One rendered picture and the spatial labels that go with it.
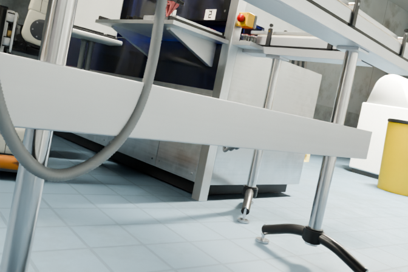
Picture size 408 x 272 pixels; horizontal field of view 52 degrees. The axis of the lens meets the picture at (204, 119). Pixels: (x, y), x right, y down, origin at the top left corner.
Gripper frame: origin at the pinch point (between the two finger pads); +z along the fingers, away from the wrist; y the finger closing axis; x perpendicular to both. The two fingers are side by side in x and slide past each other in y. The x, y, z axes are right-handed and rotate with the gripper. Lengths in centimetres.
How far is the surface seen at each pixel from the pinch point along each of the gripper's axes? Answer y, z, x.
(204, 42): 27.1, 2.9, -1.0
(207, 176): 51, 71, -11
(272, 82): 55, 12, -31
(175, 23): -1.9, 5.4, -11.1
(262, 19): 55, -24, -9
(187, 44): 16.1, 8.2, -1.7
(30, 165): -83, 68, -100
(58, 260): -49, 100, -61
